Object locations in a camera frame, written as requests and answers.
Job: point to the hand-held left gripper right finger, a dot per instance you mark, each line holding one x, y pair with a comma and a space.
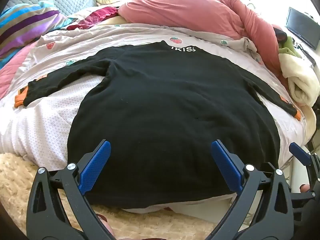
226, 166

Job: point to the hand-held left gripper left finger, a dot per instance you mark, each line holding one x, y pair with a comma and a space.
96, 166

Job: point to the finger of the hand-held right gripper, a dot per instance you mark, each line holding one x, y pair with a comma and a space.
298, 153

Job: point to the black sweater with orange cuffs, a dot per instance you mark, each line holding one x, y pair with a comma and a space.
162, 120

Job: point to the person's right hand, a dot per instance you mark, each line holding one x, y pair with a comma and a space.
305, 188

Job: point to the person's left hand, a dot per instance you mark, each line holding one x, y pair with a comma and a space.
107, 228

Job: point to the white mattress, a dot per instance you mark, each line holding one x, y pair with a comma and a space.
298, 177

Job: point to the pale yellow fleece blanket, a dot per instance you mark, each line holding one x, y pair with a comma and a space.
309, 120

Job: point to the cream fleece blanket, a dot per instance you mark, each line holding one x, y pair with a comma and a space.
300, 80

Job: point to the beige fluffy rug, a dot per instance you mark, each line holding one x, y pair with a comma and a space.
17, 177

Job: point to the green plush cloth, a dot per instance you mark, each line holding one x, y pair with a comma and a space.
290, 46

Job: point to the dark furry item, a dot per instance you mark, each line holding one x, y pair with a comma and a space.
280, 35

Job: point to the black flat screen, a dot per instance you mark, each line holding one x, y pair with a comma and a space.
301, 27

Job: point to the pink quilted bed pad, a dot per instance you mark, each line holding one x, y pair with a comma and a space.
12, 72

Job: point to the red lace cloth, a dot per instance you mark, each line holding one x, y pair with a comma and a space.
95, 17

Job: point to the striped pillow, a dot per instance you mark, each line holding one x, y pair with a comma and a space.
27, 27

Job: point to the pink duvet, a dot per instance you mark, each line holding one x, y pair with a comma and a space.
190, 10

